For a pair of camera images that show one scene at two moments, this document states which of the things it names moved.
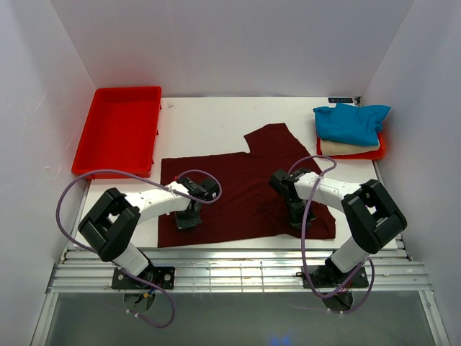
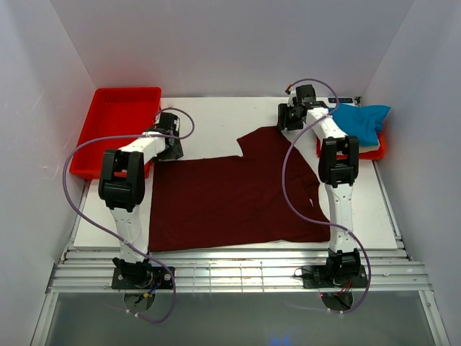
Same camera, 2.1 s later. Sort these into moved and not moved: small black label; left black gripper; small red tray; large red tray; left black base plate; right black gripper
Moved: right black gripper; left black gripper
Not moved: left black base plate; small black label; large red tray; small red tray
